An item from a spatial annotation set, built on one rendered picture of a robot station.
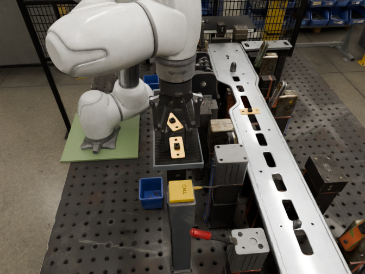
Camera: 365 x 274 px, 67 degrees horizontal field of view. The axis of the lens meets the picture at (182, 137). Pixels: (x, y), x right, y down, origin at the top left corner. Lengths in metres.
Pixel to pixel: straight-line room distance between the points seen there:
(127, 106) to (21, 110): 1.98
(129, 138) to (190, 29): 1.02
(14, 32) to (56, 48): 3.03
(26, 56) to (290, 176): 3.16
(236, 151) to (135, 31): 0.52
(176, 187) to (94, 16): 0.43
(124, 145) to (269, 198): 0.83
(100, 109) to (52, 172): 1.21
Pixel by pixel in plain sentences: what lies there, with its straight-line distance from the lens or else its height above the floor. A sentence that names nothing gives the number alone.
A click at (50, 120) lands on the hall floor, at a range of 2.97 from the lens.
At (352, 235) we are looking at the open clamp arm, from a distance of 0.91.
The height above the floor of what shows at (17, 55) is 0.28.
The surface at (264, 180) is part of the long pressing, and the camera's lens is 0.96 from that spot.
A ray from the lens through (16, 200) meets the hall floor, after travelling 2.41.
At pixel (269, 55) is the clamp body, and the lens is 1.57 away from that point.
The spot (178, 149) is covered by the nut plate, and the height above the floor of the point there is 1.16.
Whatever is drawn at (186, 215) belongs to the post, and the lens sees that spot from 0.74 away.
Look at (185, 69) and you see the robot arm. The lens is 0.59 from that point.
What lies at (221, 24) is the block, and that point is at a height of 1.08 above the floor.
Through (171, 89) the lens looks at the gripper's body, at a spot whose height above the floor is 1.39.
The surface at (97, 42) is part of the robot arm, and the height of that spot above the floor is 1.55.
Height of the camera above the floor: 1.74
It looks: 44 degrees down
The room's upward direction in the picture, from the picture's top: straight up
